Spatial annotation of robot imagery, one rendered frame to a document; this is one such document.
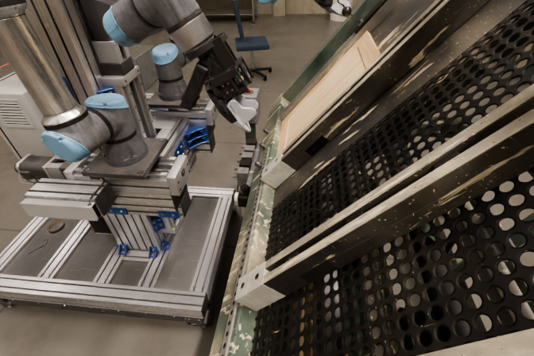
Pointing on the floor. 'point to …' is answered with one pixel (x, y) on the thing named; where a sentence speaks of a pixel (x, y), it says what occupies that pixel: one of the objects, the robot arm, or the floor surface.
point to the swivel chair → (249, 42)
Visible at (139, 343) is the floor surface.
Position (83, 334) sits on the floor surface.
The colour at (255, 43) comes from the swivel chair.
